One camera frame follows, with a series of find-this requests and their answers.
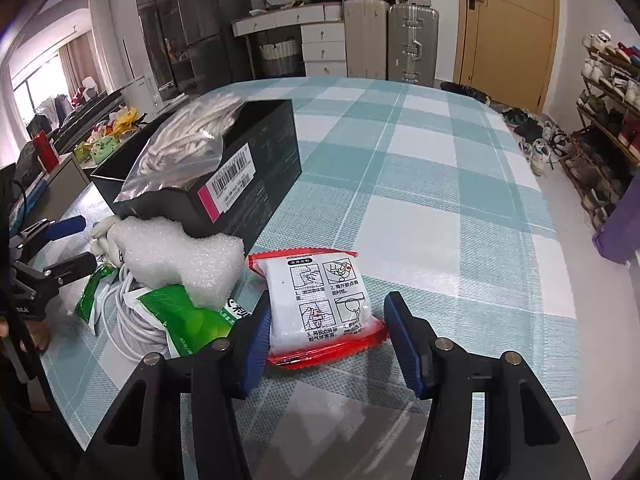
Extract person's left hand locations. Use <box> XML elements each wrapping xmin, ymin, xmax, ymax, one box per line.
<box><xmin>0</xmin><ymin>317</ymin><xmax>53</xmax><ymax>356</ymax></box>

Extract dark doormat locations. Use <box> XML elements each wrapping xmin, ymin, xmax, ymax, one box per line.
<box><xmin>440</xmin><ymin>81</ymin><xmax>493</xmax><ymax>106</ymax></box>

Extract white foam sheet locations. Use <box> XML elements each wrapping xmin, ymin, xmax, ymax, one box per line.
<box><xmin>117</xmin><ymin>216</ymin><xmax>246</xmax><ymax>311</ymax></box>

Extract pile of assorted clothes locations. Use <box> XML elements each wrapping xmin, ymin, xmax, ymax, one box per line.
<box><xmin>30</xmin><ymin>77</ymin><xmax>108</xmax><ymax>126</ymax></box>

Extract small green and white packet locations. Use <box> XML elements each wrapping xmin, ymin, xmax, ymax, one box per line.
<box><xmin>75</xmin><ymin>264</ymin><xmax>118</xmax><ymax>336</ymax></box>

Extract grey side cabinet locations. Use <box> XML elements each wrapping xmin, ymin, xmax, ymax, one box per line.
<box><xmin>30</xmin><ymin>155</ymin><xmax>91</xmax><ymax>211</ymax></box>

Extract silver suitcase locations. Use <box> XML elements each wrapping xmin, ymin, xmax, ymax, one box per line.
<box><xmin>387</xmin><ymin>4</ymin><xmax>440</xmax><ymax>86</ymax></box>

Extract wooden door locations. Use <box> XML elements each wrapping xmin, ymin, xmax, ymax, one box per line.
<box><xmin>452</xmin><ymin>0</ymin><xmax>560</xmax><ymax>113</ymax></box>

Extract grey and white laundry basket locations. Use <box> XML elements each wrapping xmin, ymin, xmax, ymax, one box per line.
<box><xmin>257</xmin><ymin>37</ymin><xmax>302</xmax><ymax>78</ymax></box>

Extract teal checked tablecloth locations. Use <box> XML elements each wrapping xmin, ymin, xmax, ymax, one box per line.
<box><xmin>30</xmin><ymin>77</ymin><xmax>583</xmax><ymax>480</ymax></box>

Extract purple bag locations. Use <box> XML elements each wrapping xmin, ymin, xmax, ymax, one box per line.
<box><xmin>592</xmin><ymin>175</ymin><xmax>640</xmax><ymax>266</ymax></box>

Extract black cardboard box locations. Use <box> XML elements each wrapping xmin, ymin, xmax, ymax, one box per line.
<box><xmin>90</xmin><ymin>99</ymin><xmax>302</xmax><ymax>238</ymax></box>

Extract large green and white packet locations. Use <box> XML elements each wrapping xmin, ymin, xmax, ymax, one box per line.
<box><xmin>122</xmin><ymin>284</ymin><xmax>236</xmax><ymax>358</ymax></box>

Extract beige suitcase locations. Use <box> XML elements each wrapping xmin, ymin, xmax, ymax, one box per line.
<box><xmin>343</xmin><ymin>0</ymin><xmax>390</xmax><ymax>80</ymax></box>

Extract brown curtain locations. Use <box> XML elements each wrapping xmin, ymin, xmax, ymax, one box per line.
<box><xmin>57</xmin><ymin>32</ymin><xmax>103</xmax><ymax>91</ymax></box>

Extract white desk with drawers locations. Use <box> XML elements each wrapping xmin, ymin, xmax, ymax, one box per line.
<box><xmin>232</xmin><ymin>2</ymin><xmax>348</xmax><ymax>78</ymax></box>

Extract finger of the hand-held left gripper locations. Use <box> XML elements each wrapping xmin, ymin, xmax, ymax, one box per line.
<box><xmin>10</xmin><ymin>252</ymin><xmax>99</xmax><ymax>306</ymax></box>
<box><xmin>7</xmin><ymin>215</ymin><xmax>87</xmax><ymax>261</ymax></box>

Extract cluster of loose shoes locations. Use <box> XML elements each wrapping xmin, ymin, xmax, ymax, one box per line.
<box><xmin>502</xmin><ymin>105</ymin><xmax>571</xmax><ymax>176</ymax></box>

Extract white appliance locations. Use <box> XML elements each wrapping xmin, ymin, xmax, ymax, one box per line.
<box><xmin>117</xmin><ymin>76</ymin><xmax>160</xmax><ymax>121</ymax></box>

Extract red and white packet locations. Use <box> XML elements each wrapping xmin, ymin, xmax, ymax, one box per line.
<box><xmin>248</xmin><ymin>249</ymin><xmax>390</xmax><ymax>370</ymax></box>

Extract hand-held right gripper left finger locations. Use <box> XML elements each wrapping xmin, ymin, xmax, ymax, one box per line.
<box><xmin>75</xmin><ymin>290</ymin><xmax>273</xmax><ymax>480</ymax></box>

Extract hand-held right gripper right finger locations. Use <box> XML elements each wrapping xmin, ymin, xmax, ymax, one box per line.
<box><xmin>382</xmin><ymin>291</ymin><xmax>593</xmax><ymax>480</ymax></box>

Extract clear bag of white rope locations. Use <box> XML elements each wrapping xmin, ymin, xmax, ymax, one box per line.
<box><xmin>121</xmin><ymin>92</ymin><xmax>253</xmax><ymax>196</ymax></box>

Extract rows of racked shoes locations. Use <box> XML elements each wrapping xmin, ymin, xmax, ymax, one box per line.
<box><xmin>575</xmin><ymin>32</ymin><xmax>640</xmax><ymax>151</ymax></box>

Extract white charging cable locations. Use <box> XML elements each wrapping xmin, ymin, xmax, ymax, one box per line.
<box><xmin>102</xmin><ymin>267</ymin><xmax>173</xmax><ymax>361</ymax></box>

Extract pile of colourful packets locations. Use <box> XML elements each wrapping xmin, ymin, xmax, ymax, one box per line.
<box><xmin>75</xmin><ymin>107</ymin><xmax>148</xmax><ymax>161</ymax></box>

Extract wooden shoe rack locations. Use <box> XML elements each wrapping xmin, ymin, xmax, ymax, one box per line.
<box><xmin>560</xmin><ymin>32</ymin><xmax>640</xmax><ymax>231</ymax></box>

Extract dark grey refrigerator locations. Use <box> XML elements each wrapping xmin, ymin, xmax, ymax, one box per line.
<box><xmin>132</xmin><ymin>0</ymin><xmax>253</xmax><ymax>96</ymax></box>

